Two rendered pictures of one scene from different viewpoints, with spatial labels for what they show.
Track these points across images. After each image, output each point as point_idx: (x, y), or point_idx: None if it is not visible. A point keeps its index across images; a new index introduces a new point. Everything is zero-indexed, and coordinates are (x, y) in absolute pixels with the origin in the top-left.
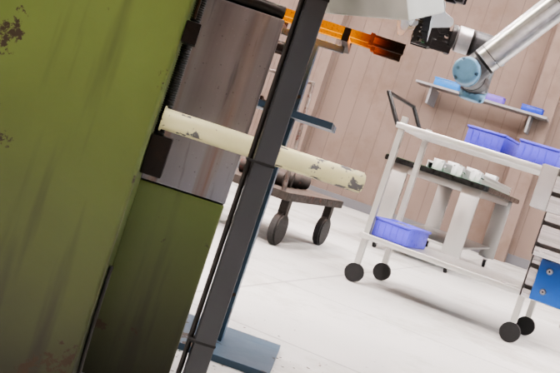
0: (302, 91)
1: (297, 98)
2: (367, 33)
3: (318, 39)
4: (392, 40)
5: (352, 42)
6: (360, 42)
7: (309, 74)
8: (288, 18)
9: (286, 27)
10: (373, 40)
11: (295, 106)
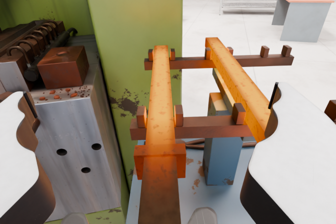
0: (208, 165)
1: (207, 171)
2: (145, 140)
3: (228, 99)
4: (139, 217)
5: (249, 127)
6: (258, 138)
7: (226, 147)
8: (213, 58)
9: (279, 58)
10: (136, 170)
11: (206, 177)
